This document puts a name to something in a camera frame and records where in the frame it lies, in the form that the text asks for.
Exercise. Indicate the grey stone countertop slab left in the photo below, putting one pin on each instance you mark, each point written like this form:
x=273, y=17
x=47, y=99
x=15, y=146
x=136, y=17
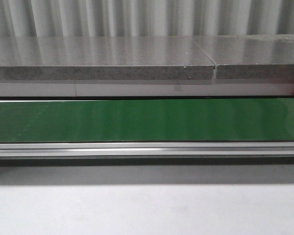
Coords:
x=103, y=58

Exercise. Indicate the grey stone countertop slab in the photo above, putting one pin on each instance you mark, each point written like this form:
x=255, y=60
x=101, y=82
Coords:
x=250, y=57
x=103, y=58

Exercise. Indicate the green conveyor belt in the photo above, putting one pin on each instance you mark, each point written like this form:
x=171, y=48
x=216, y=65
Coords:
x=234, y=119

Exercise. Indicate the grey stone countertop slab right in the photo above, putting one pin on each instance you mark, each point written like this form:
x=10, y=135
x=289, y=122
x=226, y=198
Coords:
x=250, y=57

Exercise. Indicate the grey pleated curtain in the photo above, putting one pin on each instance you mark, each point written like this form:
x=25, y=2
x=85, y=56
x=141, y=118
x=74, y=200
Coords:
x=145, y=17

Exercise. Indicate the aluminium conveyor frame rail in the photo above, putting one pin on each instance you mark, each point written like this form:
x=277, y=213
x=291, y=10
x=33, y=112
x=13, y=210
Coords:
x=140, y=150

